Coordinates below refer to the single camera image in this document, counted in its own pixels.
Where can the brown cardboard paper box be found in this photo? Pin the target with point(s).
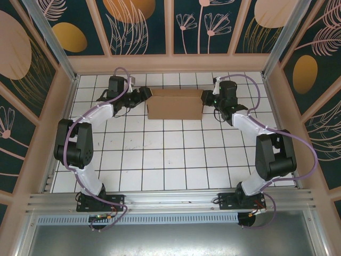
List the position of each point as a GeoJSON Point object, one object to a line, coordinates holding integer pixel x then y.
{"type": "Point", "coordinates": [173, 109]}

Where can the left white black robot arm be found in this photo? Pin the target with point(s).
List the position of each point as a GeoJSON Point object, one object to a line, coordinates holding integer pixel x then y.
{"type": "Point", "coordinates": [74, 149]}

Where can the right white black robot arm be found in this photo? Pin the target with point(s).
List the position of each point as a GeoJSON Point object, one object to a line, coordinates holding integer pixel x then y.
{"type": "Point", "coordinates": [277, 157]}

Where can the yellow power connector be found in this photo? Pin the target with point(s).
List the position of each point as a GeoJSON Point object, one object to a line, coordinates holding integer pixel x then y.
{"type": "Point", "coordinates": [252, 214]}

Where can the small green circuit board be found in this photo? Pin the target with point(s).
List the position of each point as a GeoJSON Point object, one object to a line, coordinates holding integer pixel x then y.
{"type": "Point", "coordinates": [100, 217]}

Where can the grey sheet metal panel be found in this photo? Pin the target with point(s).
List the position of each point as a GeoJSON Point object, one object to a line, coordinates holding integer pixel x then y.
{"type": "Point", "coordinates": [170, 240]}

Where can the aluminium side rail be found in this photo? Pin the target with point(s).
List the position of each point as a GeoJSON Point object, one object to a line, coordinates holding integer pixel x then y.
{"type": "Point", "coordinates": [68, 106]}

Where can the aluminium frame post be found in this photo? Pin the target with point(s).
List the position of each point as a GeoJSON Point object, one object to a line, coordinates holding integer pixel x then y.
{"type": "Point", "coordinates": [283, 40]}
{"type": "Point", "coordinates": [53, 40]}

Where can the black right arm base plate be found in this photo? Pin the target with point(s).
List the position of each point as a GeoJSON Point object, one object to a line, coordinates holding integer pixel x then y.
{"type": "Point", "coordinates": [226, 201]}

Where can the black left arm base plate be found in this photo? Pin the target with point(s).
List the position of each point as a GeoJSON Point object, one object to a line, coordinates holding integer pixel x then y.
{"type": "Point", "coordinates": [118, 198]}

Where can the aluminium mounting rail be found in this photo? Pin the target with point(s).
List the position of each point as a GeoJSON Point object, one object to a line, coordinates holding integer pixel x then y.
{"type": "Point", "coordinates": [170, 198]}

